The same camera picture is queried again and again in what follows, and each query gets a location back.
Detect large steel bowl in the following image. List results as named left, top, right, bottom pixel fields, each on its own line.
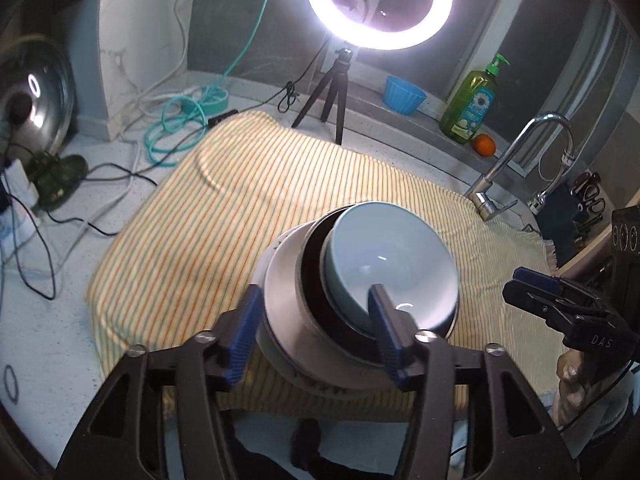
left=250, top=222, right=393, bottom=400

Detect pale green ceramic bowl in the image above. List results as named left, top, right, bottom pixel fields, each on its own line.
left=322, top=202, right=460, bottom=336

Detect red steel bowl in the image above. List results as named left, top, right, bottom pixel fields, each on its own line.
left=296, top=205, right=458, bottom=366

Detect gloved right hand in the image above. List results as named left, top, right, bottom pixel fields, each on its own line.
left=553, top=350, right=632, bottom=431

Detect chrome faucet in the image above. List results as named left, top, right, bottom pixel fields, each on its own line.
left=463, top=112, right=577, bottom=222

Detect black scissors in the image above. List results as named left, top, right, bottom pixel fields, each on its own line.
left=570, top=171, right=606, bottom=233

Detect striped yellow cloth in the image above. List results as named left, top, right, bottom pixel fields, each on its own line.
left=86, top=112, right=564, bottom=393

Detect orange fruit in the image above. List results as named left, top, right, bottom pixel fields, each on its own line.
left=472, top=133, right=497, bottom=158

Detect green dish soap bottle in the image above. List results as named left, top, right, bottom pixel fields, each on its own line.
left=439, top=53, right=510, bottom=144

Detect blue fluted bowl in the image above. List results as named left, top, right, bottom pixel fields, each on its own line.
left=382, top=76, right=427, bottom=116

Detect black tripod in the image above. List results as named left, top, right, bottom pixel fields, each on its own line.
left=292, top=47, right=354, bottom=145

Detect black camera box right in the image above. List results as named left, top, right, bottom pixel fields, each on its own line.
left=612, top=205, right=639, bottom=278

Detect black cable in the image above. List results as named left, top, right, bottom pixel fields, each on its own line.
left=0, top=144, right=158, bottom=302

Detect teal cable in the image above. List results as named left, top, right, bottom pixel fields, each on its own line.
left=143, top=0, right=286, bottom=167

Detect white cable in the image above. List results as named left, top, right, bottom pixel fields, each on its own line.
left=106, top=0, right=212, bottom=134

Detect ring light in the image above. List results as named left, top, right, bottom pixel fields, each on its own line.
left=308, top=0, right=454, bottom=51

